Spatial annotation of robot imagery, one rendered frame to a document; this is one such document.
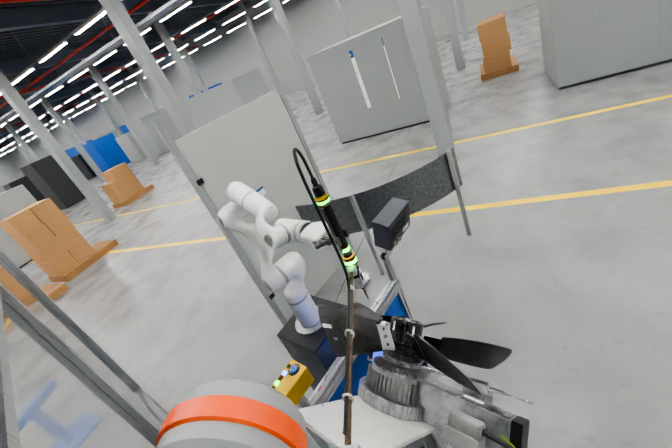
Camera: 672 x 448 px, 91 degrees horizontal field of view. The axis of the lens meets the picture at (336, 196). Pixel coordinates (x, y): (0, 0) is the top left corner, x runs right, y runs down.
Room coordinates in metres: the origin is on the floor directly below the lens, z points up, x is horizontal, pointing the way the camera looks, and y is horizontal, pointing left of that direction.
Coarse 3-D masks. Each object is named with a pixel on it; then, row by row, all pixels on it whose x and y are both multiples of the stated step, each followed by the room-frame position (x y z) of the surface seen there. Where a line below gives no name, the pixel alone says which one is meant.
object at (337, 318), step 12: (324, 312) 0.89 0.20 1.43; (336, 312) 0.90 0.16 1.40; (336, 324) 0.84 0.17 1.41; (360, 324) 0.86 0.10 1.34; (372, 324) 0.88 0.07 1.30; (360, 336) 0.82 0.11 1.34; (372, 336) 0.83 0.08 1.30; (336, 348) 0.74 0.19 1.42; (360, 348) 0.77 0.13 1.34; (372, 348) 0.79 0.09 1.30
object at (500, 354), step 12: (444, 348) 0.82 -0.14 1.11; (456, 348) 0.81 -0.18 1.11; (468, 348) 0.79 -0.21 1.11; (480, 348) 0.77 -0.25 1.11; (492, 348) 0.74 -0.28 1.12; (504, 348) 0.72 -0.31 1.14; (456, 360) 0.81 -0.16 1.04; (468, 360) 0.80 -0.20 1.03; (480, 360) 0.78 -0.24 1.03; (492, 360) 0.77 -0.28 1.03; (504, 360) 0.75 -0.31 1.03
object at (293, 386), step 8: (304, 368) 1.03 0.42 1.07; (288, 376) 1.02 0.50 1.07; (296, 376) 1.01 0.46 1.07; (304, 376) 1.01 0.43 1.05; (312, 376) 1.03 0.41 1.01; (280, 384) 1.00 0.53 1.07; (288, 384) 0.99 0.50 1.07; (296, 384) 0.98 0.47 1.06; (304, 384) 1.00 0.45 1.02; (280, 392) 0.97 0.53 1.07; (288, 392) 0.95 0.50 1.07; (296, 392) 0.97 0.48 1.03; (304, 392) 0.99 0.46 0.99; (296, 400) 0.96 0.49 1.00
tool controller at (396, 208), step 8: (392, 200) 1.75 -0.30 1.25; (400, 200) 1.73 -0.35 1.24; (384, 208) 1.70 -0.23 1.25; (392, 208) 1.68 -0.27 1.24; (400, 208) 1.66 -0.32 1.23; (408, 208) 1.70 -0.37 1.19; (376, 216) 1.65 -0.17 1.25; (384, 216) 1.63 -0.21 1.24; (392, 216) 1.61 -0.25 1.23; (400, 216) 1.63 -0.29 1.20; (408, 216) 1.71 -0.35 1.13; (376, 224) 1.59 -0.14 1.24; (384, 224) 1.57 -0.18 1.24; (392, 224) 1.57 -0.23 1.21; (400, 224) 1.63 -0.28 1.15; (408, 224) 1.71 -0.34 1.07; (376, 232) 1.61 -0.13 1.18; (384, 232) 1.56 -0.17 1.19; (392, 232) 1.56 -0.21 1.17; (400, 232) 1.64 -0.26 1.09; (376, 240) 1.63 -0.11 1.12; (384, 240) 1.58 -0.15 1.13; (392, 240) 1.57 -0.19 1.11; (400, 240) 1.60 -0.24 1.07; (384, 248) 1.60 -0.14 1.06; (392, 248) 1.58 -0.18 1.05
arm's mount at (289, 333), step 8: (312, 296) 1.61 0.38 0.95; (328, 304) 1.49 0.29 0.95; (336, 304) 1.46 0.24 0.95; (288, 320) 1.50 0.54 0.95; (288, 328) 1.44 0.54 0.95; (280, 336) 1.41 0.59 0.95; (288, 336) 1.38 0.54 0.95; (296, 336) 1.36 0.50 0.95; (304, 336) 1.33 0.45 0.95; (312, 336) 1.31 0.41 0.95; (320, 336) 1.29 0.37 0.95; (296, 344) 1.31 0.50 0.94; (304, 344) 1.28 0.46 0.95; (312, 344) 1.26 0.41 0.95; (320, 344) 1.24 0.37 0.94
